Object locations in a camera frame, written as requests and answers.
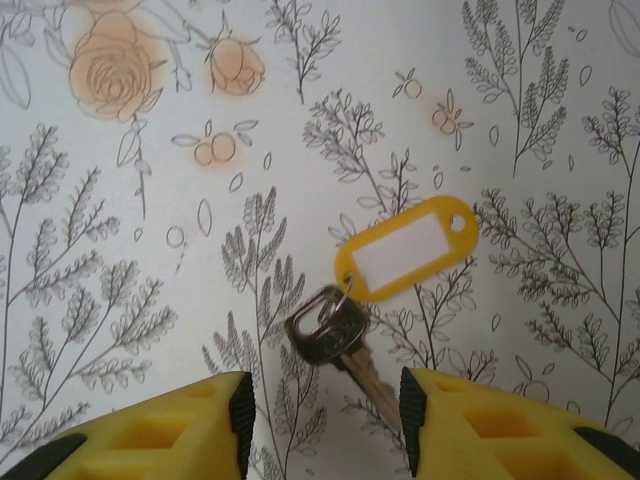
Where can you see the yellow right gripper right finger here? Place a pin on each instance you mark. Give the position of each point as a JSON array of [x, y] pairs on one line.
[[500, 440]]

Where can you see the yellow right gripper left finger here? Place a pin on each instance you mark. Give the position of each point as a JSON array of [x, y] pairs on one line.
[[165, 440]]

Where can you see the silver brass key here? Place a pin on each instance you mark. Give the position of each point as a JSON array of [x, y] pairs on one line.
[[330, 340]]

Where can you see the yellow plastic key tag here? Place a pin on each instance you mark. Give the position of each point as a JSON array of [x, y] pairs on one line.
[[415, 250]]

